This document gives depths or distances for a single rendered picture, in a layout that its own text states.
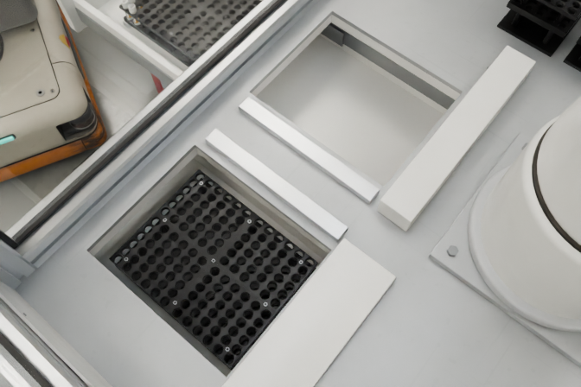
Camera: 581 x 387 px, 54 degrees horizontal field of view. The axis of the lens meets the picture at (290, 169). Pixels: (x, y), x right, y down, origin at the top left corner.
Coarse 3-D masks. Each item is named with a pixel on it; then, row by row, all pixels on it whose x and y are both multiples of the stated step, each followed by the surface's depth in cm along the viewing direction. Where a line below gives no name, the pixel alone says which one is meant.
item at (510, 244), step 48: (528, 144) 60; (576, 144) 49; (480, 192) 73; (528, 192) 57; (576, 192) 50; (480, 240) 70; (528, 240) 59; (576, 240) 53; (480, 288) 70; (528, 288) 64; (576, 288) 58; (576, 336) 67
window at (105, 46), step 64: (0, 0) 47; (64, 0) 52; (128, 0) 59; (192, 0) 68; (256, 0) 80; (0, 64) 51; (64, 64) 57; (128, 64) 65; (192, 64) 76; (0, 128) 55; (64, 128) 63; (128, 128) 73; (0, 192) 61; (64, 192) 70
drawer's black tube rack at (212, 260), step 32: (224, 192) 82; (192, 224) 79; (224, 224) 79; (256, 224) 82; (160, 256) 77; (192, 256) 80; (224, 256) 77; (256, 256) 77; (288, 256) 77; (160, 288) 78; (192, 288) 75; (224, 288) 75; (256, 288) 79; (288, 288) 78; (192, 320) 73; (224, 320) 76; (256, 320) 76; (224, 352) 72
